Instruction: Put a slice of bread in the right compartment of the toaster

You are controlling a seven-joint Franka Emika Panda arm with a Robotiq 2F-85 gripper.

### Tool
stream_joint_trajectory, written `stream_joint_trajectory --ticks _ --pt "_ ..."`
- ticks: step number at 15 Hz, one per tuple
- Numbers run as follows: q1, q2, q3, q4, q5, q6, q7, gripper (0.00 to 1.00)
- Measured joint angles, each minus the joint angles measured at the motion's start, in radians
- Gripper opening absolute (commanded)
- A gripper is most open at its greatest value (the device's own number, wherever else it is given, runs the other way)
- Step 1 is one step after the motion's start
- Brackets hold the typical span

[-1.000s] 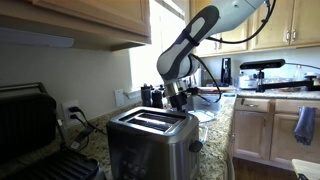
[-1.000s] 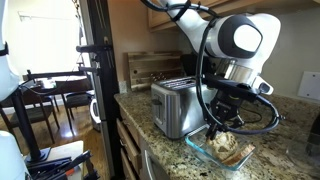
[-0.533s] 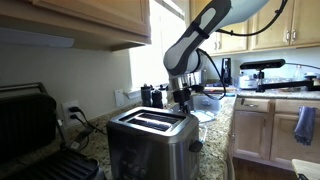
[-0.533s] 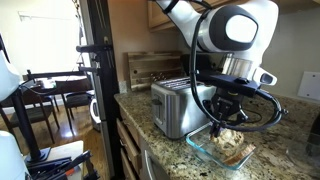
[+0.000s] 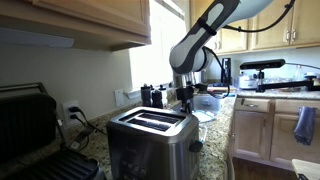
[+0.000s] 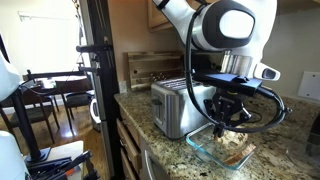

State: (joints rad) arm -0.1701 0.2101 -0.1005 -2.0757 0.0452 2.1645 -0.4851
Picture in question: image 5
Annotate bright window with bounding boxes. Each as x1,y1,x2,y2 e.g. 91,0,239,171
129,0,188,91

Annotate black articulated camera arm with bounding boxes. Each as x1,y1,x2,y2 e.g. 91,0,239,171
255,69,320,94

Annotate curved silver dishwasher handle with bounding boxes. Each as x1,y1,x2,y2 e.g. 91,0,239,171
225,133,236,180

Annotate light blue plate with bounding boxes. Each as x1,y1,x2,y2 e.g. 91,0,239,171
193,109,217,124

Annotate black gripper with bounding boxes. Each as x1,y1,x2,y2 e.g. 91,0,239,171
175,85,195,115

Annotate wooden upper cabinet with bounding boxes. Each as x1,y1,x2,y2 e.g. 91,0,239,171
0,0,153,53

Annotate black stereo camera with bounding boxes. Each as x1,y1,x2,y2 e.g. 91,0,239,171
239,58,287,71

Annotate silver cooking pot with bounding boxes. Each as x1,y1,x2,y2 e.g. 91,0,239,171
237,73,259,91

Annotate small light table top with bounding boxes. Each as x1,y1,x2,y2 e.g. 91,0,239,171
291,158,320,180

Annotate blue hanging dish towel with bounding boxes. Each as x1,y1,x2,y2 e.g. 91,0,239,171
293,105,317,147

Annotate black power cable with plug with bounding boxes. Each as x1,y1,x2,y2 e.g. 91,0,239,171
68,105,108,136
69,113,95,152

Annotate clear salt mill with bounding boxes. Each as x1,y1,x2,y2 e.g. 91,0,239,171
158,84,169,108

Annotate clear glass bottle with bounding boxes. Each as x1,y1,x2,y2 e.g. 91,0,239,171
293,64,304,81

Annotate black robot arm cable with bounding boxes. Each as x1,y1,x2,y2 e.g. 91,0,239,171
203,0,296,99

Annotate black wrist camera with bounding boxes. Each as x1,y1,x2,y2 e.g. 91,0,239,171
193,83,218,95

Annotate tall black pepper mill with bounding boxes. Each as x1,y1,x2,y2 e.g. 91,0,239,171
140,83,153,108

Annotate short black pepper mill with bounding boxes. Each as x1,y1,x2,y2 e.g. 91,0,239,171
151,88,164,110

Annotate wooden base cabinets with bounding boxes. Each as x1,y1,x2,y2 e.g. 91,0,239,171
232,97,320,171

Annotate white wall outlet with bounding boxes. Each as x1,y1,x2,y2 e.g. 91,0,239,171
61,100,82,128

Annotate stainless steel two-slot toaster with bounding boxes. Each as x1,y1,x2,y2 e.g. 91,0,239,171
106,106,204,180

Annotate steel kitchen sink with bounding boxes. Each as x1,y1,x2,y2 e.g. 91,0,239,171
193,94,224,115

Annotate black panini grill press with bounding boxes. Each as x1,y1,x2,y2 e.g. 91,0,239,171
0,82,108,180

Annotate white switch plate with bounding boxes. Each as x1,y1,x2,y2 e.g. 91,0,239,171
114,88,125,108

